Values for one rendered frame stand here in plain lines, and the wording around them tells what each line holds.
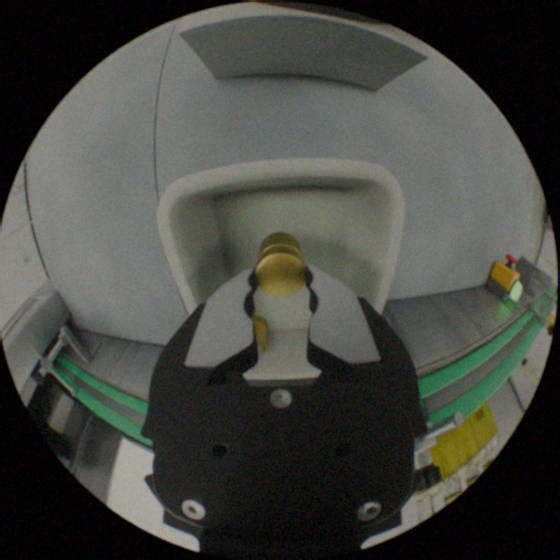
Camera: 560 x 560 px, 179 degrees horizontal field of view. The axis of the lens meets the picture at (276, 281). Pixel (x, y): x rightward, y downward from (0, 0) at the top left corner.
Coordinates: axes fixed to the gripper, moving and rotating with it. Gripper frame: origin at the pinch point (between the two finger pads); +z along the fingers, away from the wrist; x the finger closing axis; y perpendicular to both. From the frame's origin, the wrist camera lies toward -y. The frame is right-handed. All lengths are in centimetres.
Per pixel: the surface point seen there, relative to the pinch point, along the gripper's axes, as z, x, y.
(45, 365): -12, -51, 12
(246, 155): 8.9, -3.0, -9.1
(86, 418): -18, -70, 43
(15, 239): 41, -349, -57
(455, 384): -7.5, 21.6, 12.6
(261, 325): 5.2, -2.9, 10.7
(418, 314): 4.5, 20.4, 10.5
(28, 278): 41, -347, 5
